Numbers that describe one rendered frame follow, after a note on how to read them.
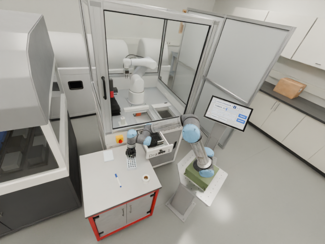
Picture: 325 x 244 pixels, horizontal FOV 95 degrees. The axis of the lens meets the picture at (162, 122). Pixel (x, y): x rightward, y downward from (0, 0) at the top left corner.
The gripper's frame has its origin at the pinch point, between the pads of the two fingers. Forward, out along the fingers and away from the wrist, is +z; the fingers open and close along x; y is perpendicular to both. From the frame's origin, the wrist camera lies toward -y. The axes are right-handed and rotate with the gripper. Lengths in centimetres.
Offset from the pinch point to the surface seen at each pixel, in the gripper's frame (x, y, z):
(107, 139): -20.5, -25.2, -1.8
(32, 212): -92, 7, 58
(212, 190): 70, 39, 11
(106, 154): -22.5, -15.2, 9.1
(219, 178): 84, 29, 11
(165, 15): 25, -35, -110
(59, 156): -52, 5, -18
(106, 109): -18.8, -25.5, -37.6
